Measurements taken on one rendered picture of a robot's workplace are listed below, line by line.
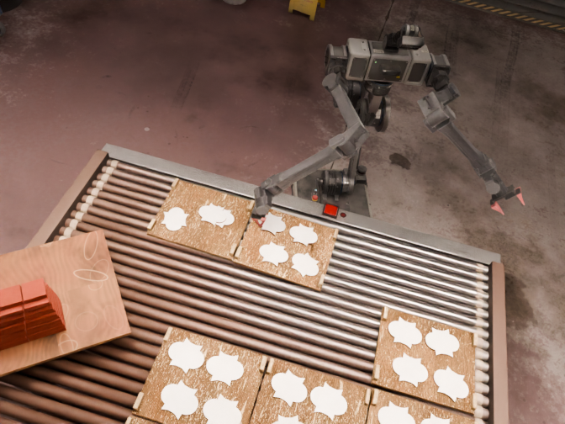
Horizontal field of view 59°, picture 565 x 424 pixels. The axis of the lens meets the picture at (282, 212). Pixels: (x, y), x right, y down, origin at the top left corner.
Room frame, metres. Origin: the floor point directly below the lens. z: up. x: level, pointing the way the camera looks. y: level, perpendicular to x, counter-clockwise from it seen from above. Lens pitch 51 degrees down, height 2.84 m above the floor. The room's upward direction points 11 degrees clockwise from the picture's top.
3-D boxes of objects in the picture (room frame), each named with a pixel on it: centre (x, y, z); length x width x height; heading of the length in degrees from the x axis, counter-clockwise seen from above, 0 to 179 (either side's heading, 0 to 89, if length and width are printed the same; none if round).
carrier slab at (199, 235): (1.40, 0.36, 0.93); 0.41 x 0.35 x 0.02; 83
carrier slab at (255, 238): (1.34, -0.06, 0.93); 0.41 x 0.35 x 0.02; 82
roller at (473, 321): (1.25, -0.02, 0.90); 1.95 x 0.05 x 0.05; 84
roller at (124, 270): (1.00, 0.00, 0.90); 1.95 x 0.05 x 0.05; 84
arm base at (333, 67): (2.00, -0.12, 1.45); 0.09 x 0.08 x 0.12; 101
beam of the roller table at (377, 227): (1.62, -0.06, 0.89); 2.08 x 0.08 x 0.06; 84
